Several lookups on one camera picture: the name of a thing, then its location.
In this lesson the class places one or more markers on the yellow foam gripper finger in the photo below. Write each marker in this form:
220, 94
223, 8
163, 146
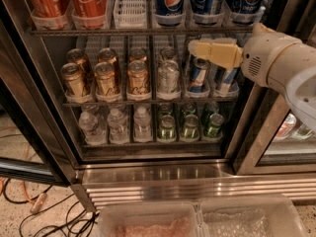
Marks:
224, 52

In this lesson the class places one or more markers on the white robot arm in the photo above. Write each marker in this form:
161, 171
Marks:
270, 59

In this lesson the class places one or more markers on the front left Red Bull can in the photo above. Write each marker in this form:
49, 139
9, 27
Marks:
198, 75

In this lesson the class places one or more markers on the red bull can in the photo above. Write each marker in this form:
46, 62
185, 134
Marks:
198, 75
224, 79

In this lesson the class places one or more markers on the front right Red Bull can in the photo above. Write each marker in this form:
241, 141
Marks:
224, 79

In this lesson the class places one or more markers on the back silver can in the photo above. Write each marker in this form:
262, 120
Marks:
167, 53

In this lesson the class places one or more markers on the silver can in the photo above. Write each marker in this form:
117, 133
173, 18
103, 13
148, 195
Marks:
168, 77
167, 53

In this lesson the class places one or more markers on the front silver can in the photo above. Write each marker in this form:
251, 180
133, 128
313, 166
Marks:
168, 77

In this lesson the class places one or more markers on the front right green can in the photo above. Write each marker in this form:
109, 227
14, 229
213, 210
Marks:
213, 126

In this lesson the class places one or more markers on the green can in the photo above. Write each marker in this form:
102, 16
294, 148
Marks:
167, 129
213, 126
190, 130

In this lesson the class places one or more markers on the front middle green can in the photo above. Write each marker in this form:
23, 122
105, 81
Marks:
190, 130

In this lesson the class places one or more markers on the gold can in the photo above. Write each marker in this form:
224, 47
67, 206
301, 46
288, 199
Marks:
106, 79
109, 55
138, 77
74, 80
138, 53
80, 57

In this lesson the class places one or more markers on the front left green can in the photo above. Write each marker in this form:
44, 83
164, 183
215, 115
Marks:
167, 129

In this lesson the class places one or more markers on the closed right fridge door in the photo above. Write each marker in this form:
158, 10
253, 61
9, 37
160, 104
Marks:
276, 140

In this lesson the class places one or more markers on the right red Coca-Cola can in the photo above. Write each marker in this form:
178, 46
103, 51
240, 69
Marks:
91, 12

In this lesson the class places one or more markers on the red coca-cola can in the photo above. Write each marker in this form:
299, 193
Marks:
91, 12
51, 12

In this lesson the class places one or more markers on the back left gold can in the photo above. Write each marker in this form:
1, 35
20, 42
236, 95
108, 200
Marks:
80, 57

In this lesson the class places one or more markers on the front left gold can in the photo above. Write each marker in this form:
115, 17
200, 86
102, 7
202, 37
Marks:
74, 80

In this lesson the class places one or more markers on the stainless steel fridge base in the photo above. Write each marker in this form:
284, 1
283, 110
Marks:
108, 184

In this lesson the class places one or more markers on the left red Coca-Cola can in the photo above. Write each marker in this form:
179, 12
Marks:
51, 12

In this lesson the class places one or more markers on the open glass fridge door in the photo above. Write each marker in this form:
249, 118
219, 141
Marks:
21, 99

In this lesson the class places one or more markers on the right water bottle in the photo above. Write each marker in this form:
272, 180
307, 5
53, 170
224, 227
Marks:
142, 125

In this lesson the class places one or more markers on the water bottle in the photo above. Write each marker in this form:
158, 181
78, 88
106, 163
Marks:
117, 123
94, 134
142, 125

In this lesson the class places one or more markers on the middle water bottle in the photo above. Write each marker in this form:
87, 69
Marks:
117, 123

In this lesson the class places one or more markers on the left water bottle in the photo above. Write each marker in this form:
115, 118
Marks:
94, 134

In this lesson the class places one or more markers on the right clear plastic bin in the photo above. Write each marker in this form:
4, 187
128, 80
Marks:
262, 216

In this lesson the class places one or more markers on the clear plastic bin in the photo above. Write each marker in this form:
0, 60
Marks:
262, 216
149, 219

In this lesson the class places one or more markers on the left clear plastic bin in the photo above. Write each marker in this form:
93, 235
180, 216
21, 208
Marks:
149, 219

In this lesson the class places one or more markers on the top wire fridge shelf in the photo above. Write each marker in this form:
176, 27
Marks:
143, 32

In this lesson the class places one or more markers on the wire fridge shelf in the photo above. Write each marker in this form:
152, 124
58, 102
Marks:
143, 32
156, 101

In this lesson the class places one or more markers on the middle wire fridge shelf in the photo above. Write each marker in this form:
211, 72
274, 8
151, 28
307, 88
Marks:
156, 101

